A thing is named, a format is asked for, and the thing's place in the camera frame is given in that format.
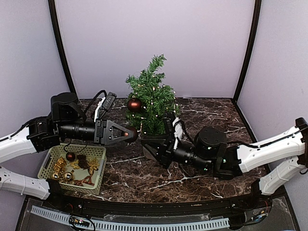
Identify green plastic basket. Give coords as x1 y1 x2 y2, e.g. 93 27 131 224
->
38 143 106 194

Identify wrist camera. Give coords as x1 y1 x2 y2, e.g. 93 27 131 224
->
93 92 117 122
163 113 184 140

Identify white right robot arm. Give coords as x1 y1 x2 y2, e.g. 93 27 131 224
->
141 117 308 209

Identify thin wire fairy lights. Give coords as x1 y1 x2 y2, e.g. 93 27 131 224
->
126 70 180 127

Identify white cable duct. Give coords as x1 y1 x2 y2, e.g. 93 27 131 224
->
30 206 230 231

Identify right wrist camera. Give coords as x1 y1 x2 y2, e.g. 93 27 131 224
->
163 113 184 140

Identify brown pine cone ornament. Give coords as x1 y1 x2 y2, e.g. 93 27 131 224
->
77 154 89 169

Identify brown bauble ornament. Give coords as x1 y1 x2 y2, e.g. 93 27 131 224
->
127 97 142 113
125 126 138 143
65 152 76 162

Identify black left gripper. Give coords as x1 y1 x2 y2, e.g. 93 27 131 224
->
58 118 134 146

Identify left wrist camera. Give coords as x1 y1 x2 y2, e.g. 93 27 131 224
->
93 92 117 122

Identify small green christmas tree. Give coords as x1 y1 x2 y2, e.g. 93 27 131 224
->
126 54 180 139

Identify black frame post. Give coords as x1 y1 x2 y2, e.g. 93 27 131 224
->
232 0 262 104
48 0 77 94

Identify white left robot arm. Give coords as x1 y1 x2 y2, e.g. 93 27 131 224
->
0 92 138 210

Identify right black frame post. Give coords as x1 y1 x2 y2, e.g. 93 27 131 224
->
232 0 262 104

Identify left black frame post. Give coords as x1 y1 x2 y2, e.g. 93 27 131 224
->
48 0 77 94

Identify black front table rail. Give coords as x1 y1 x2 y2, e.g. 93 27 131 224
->
43 194 272 217

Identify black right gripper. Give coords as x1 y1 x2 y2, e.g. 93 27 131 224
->
140 133 212 172

